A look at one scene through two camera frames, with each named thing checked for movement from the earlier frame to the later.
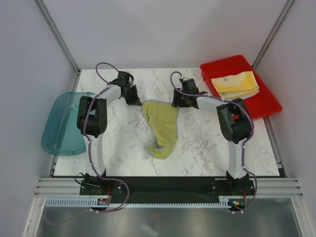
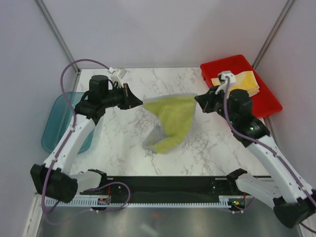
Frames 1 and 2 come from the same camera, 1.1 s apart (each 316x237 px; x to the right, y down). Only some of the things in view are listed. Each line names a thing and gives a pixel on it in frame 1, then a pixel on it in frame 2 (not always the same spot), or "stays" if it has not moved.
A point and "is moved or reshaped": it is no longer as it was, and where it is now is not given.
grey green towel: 163,117 is moved or reshaped
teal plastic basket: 61,137 stays
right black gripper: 177,101 -> 205,100
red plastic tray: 260,105 stays
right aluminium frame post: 286,9 stays
